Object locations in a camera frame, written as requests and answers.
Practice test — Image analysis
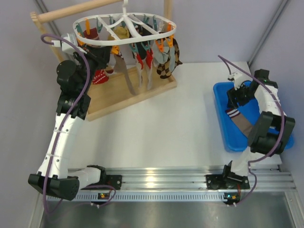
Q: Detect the mustard yellow sock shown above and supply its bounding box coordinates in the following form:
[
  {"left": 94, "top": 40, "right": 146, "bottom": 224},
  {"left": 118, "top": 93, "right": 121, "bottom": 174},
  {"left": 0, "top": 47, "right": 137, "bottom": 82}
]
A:
[{"left": 113, "top": 26, "right": 130, "bottom": 39}]

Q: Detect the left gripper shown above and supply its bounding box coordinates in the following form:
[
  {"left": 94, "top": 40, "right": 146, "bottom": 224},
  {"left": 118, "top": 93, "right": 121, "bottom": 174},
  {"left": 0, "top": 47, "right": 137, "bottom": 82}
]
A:
[{"left": 73, "top": 43, "right": 112, "bottom": 93}]

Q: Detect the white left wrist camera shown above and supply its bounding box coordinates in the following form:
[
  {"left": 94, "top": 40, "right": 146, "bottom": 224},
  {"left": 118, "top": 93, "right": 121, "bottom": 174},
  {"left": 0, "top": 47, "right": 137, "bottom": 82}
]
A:
[{"left": 51, "top": 33, "right": 79, "bottom": 54}]

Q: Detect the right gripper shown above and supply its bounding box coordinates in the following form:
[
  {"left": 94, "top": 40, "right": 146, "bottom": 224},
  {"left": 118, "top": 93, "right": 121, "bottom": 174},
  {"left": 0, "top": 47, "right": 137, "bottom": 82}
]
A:
[{"left": 227, "top": 82, "right": 256, "bottom": 109}]

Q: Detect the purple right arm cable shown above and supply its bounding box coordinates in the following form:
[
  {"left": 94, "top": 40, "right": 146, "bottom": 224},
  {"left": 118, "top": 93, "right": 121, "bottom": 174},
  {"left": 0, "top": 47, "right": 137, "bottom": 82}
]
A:
[{"left": 218, "top": 55, "right": 285, "bottom": 206}]

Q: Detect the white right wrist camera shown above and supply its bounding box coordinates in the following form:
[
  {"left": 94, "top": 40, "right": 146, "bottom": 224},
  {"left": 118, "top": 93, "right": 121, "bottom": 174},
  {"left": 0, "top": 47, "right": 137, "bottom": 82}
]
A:
[{"left": 228, "top": 72, "right": 245, "bottom": 90}]

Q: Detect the white oval clip hanger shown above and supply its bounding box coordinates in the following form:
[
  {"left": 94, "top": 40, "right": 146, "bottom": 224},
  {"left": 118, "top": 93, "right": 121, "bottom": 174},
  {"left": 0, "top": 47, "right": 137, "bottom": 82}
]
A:
[{"left": 73, "top": 0, "right": 177, "bottom": 47}]

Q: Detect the red patterned sock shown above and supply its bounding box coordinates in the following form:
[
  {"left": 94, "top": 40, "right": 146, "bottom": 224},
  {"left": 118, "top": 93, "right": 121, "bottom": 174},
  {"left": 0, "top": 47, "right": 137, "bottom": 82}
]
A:
[{"left": 92, "top": 69, "right": 109, "bottom": 85}]

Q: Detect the brown argyle sock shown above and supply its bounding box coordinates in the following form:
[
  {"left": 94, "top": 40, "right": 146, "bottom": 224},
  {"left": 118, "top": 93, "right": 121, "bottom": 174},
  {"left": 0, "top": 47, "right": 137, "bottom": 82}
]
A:
[{"left": 156, "top": 38, "right": 183, "bottom": 79}]

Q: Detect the grey blue sock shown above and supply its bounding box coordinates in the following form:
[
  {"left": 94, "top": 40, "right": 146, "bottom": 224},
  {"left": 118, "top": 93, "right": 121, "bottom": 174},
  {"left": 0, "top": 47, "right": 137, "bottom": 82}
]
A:
[{"left": 152, "top": 44, "right": 170, "bottom": 67}]

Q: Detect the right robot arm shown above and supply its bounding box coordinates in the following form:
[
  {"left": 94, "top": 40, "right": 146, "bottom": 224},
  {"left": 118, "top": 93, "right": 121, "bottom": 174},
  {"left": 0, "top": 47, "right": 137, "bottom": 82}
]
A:
[{"left": 221, "top": 69, "right": 295, "bottom": 189}]

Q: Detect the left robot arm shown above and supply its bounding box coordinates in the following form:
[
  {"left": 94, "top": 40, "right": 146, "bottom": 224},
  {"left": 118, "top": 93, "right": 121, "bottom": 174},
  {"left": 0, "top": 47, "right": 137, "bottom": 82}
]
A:
[{"left": 28, "top": 45, "right": 111, "bottom": 200}]

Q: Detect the red reindeer sock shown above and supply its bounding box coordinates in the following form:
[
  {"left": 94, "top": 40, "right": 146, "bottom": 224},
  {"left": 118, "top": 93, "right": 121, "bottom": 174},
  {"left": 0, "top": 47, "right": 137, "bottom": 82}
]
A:
[
  {"left": 146, "top": 50, "right": 153, "bottom": 90},
  {"left": 133, "top": 52, "right": 144, "bottom": 88}
]

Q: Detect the wooden hanger rack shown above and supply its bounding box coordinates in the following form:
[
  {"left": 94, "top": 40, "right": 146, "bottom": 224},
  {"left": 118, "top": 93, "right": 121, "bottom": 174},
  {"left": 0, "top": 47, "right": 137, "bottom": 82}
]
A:
[{"left": 30, "top": 0, "right": 177, "bottom": 121}]

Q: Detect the beige striped sock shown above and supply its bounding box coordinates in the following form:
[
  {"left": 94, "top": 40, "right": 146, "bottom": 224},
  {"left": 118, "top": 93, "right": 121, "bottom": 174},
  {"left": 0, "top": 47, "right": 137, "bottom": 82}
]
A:
[
  {"left": 225, "top": 108, "right": 253, "bottom": 137},
  {"left": 114, "top": 55, "right": 138, "bottom": 96}
]

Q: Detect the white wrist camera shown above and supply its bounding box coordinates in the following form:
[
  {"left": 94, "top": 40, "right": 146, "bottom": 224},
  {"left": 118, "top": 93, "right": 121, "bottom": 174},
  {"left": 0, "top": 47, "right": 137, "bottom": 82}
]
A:
[
  {"left": 51, "top": 33, "right": 79, "bottom": 54},
  {"left": 228, "top": 72, "right": 245, "bottom": 90}
]

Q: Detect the blue plastic bin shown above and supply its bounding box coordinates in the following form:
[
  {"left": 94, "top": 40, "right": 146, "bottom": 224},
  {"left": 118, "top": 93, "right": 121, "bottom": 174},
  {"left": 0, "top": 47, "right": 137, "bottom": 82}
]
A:
[{"left": 213, "top": 82, "right": 295, "bottom": 154}]

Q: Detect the aluminium mounting rail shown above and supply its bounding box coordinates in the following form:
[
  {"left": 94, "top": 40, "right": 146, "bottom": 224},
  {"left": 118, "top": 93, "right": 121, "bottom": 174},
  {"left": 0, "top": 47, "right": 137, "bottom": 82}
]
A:
[{"left": 38, "top": 166, "right": 297, "bottom": 202}]

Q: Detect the dark navy santa sock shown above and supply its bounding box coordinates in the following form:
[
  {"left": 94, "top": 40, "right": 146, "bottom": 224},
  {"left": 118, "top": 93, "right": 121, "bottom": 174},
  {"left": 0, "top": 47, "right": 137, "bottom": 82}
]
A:
[{"left": 135, "top": 25, "right": 151, "bottom": 59}]

